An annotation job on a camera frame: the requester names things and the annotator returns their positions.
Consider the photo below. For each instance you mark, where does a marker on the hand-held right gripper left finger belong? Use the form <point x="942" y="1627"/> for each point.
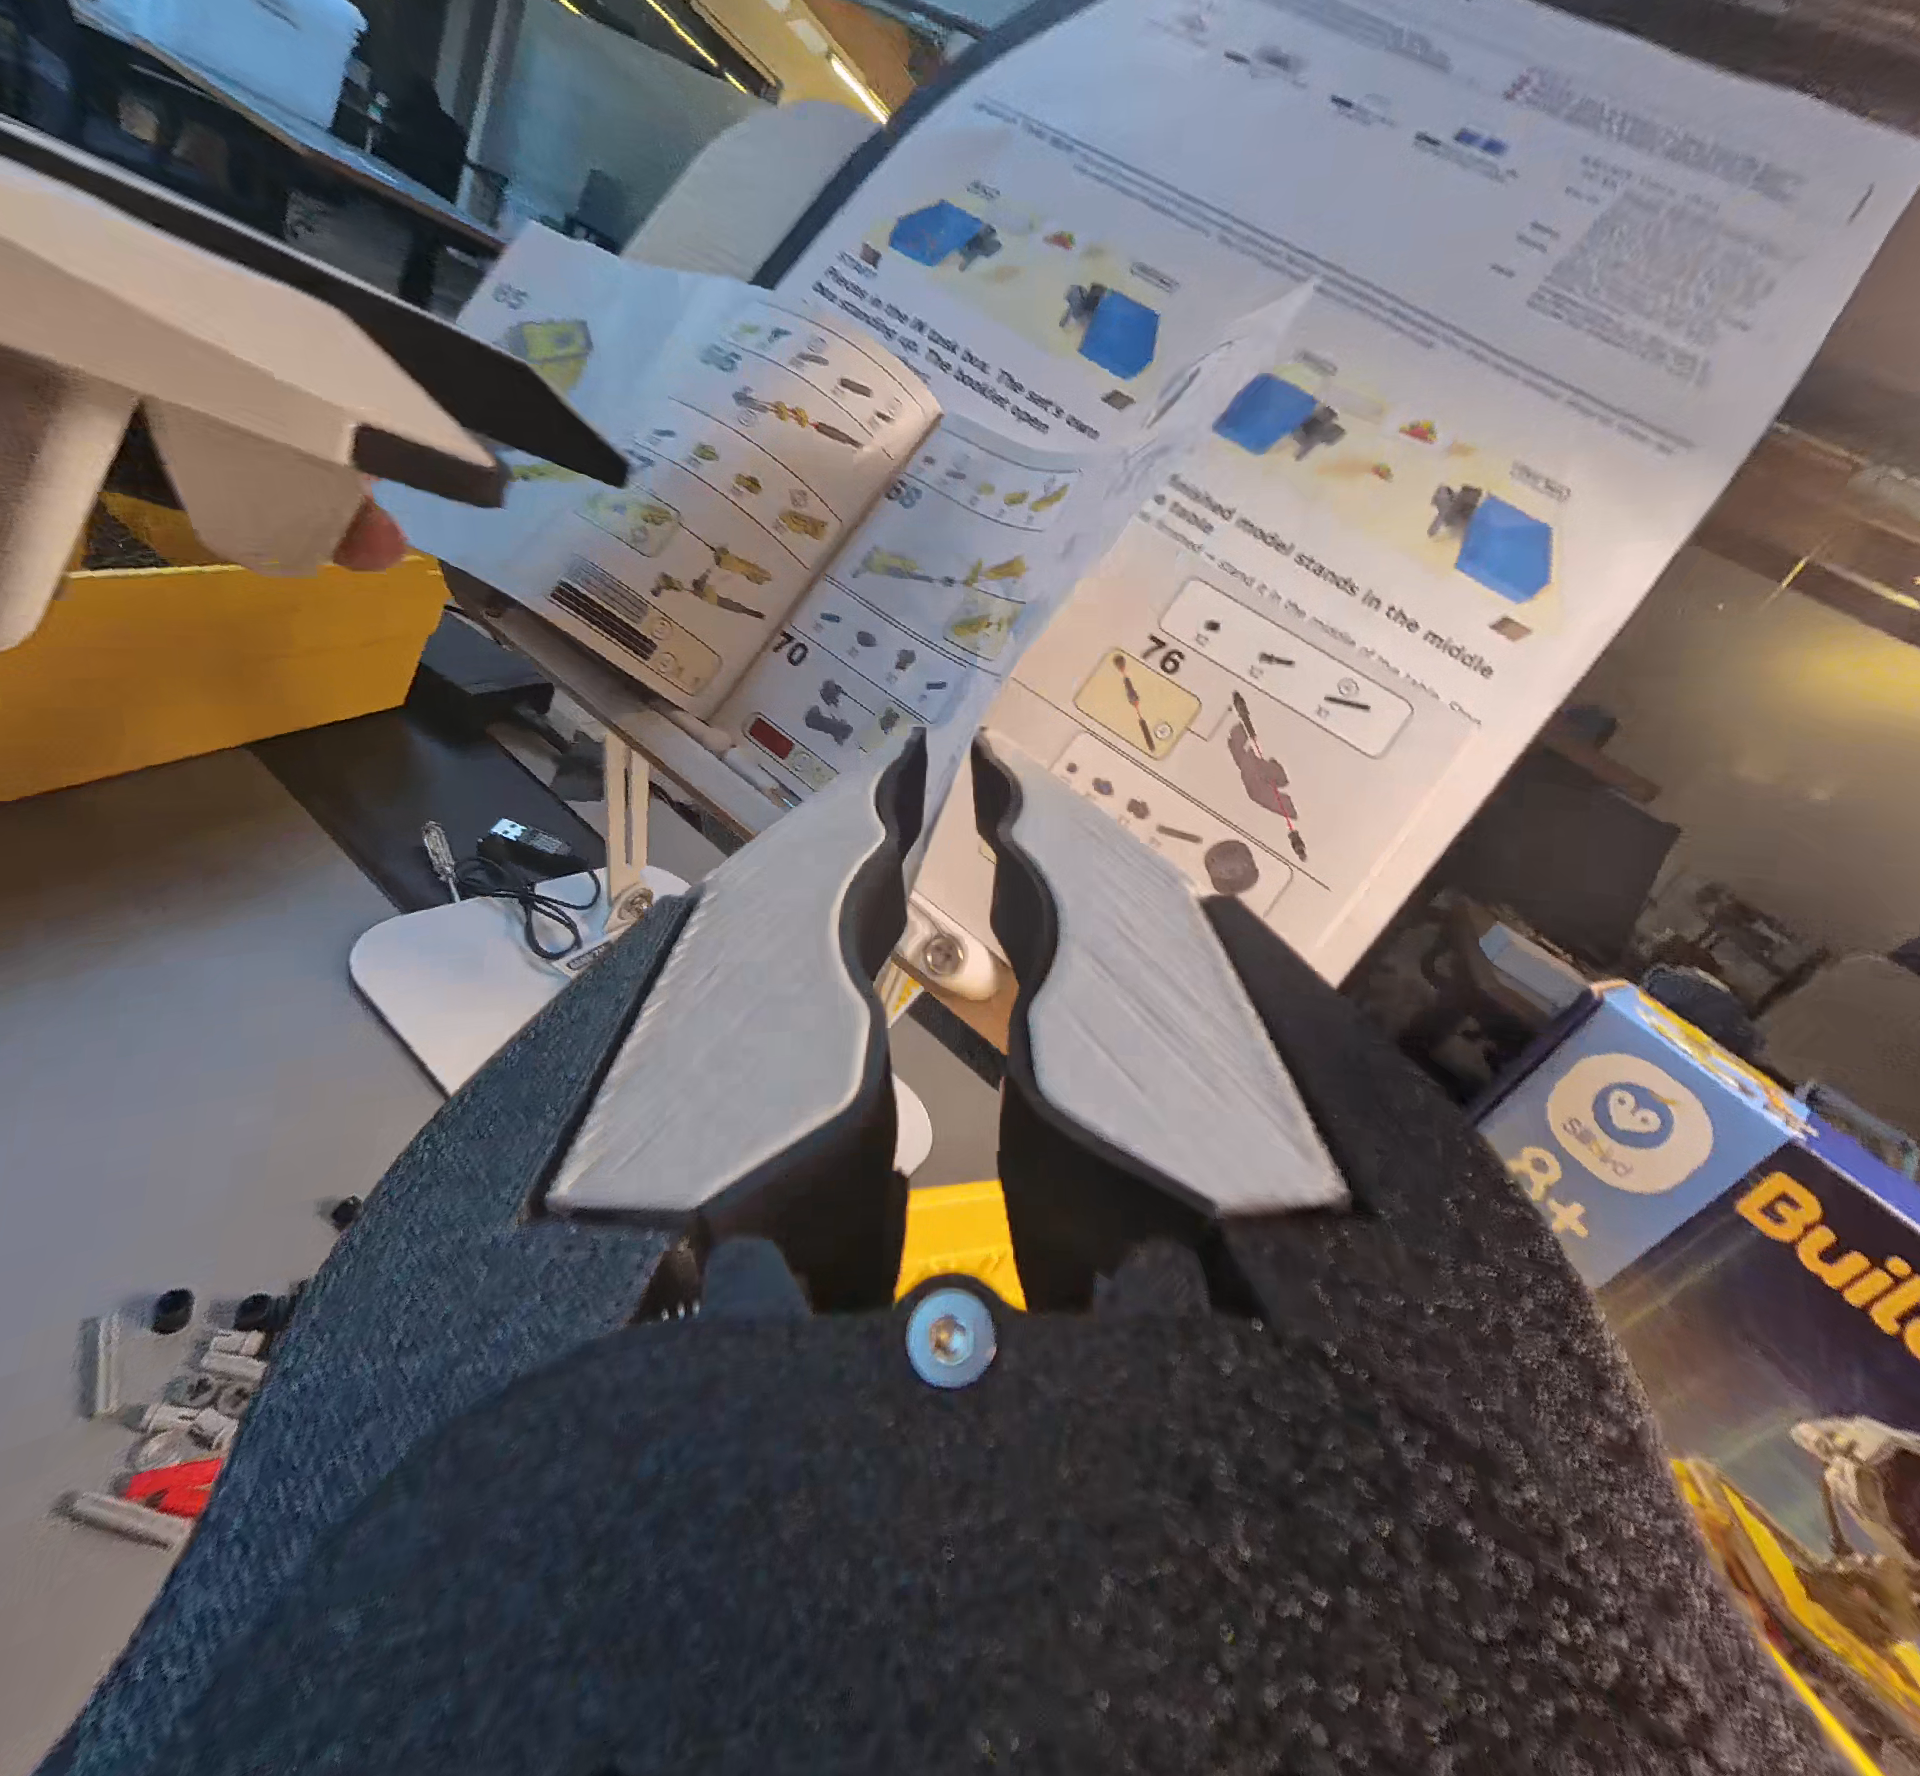
<point x="721" y="1056"/>

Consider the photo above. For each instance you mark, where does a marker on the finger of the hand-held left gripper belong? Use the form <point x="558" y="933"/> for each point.
<point x="496" y="390"/>
<point x="225" y="337"/>

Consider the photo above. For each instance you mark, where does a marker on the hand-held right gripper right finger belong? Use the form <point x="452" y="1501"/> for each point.
<point x="1170" y="1056"/>

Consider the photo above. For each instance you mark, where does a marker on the building manual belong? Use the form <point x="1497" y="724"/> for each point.
<point x="721" y="485"/>

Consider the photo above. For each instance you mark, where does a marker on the pile of red black parts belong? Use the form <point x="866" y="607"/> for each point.
<point x="194" y="1372"/>

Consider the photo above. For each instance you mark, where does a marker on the large printed task sheet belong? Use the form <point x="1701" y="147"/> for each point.
<point x="1426" y="233"/>

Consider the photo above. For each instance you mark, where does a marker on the colourful toy kit box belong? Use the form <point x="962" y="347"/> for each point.
<point x="1770" y="1357"/>

